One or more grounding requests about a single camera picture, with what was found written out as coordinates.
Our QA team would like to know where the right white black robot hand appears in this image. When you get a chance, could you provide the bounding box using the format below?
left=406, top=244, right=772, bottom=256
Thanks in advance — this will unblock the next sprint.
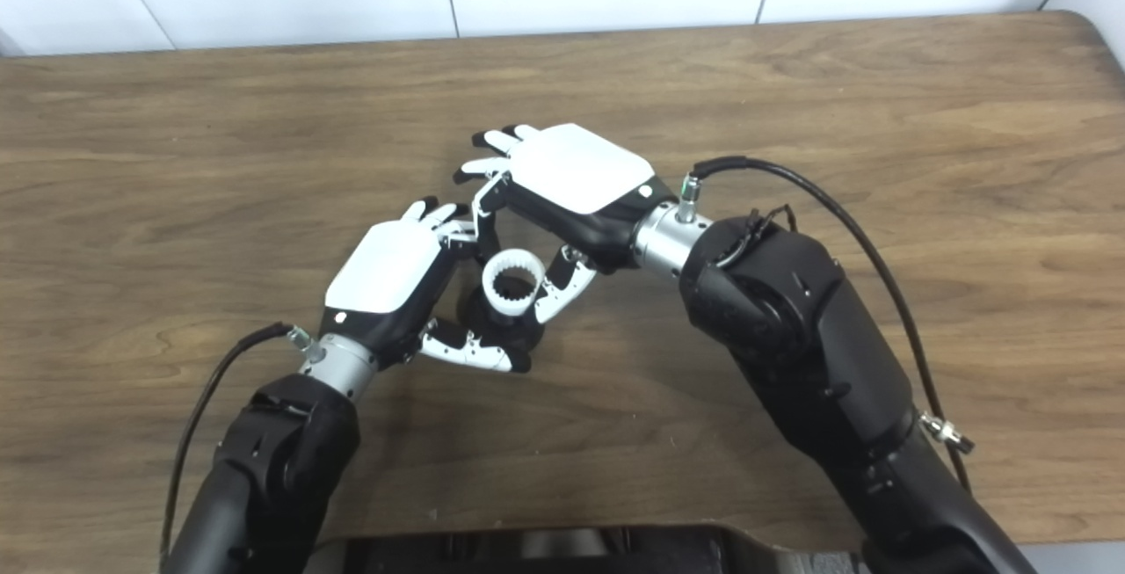
left=454, top=124, right=678, bottom=325

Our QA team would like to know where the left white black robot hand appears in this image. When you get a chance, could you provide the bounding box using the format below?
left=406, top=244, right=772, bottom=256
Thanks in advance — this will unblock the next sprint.
left=319, top=197, right=533, bottom=374

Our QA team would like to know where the white plastic ring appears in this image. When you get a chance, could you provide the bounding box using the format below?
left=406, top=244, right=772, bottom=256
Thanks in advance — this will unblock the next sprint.
left=482, top=251, right=543, bottom=310

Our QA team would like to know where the round black plastic part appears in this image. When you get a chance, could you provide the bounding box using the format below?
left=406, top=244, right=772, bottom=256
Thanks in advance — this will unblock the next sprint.
left=464, top=288, right=547, bottom=357

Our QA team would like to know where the black robot torso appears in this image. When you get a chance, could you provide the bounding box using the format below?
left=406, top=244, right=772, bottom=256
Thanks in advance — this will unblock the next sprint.
left=312, top=523, right=869, bottom=574

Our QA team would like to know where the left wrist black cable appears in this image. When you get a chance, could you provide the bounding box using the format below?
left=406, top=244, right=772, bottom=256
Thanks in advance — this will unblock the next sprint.
left=158, top=322, right=317, bottom=559

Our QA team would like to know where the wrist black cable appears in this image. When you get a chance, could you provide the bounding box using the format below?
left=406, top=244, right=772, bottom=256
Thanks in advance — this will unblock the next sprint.
left=675, top=156, right=976, bottom=492
left=158, top=322, right=317, bottom=559

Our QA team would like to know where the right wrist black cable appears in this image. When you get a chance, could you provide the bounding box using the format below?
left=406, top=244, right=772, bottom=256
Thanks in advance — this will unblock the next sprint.
left=675, top=156, right=976, bottom=492

